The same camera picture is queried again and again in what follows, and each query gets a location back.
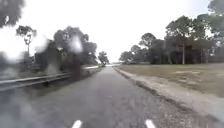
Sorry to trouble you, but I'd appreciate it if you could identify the grey asphalt path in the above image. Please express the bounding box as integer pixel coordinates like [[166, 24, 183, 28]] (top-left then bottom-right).
[[19, 65, 214, 128]]

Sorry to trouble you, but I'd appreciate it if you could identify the tree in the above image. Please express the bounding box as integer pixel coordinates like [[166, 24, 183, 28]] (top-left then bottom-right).
[[97, 50, 110, 67]]

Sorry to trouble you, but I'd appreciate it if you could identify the dry grass field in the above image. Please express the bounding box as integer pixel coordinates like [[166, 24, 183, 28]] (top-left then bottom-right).
[[117, 63, 224, 98]]

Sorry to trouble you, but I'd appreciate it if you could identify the metal guardrail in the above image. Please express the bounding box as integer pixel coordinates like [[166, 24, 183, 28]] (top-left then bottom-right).
[[0, 72, 73, 93]]

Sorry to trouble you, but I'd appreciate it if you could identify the robot's own part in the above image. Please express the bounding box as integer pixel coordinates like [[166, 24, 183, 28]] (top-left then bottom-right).
[[145, 119, 157, 128], [71, 119, 83, 128]]

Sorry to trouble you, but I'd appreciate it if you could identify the pale dirt strip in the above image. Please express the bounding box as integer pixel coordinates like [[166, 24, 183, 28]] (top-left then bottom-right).
[[113, 66, 224, 124]]

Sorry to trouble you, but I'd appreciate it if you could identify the row of trees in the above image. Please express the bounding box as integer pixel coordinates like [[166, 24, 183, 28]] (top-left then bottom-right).
[[118, 0, 224, 66], [0, 0, 99, 76]]

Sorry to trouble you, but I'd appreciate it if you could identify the grass verge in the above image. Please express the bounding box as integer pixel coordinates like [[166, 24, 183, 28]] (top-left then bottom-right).
[[19, 66, 105, 98]]

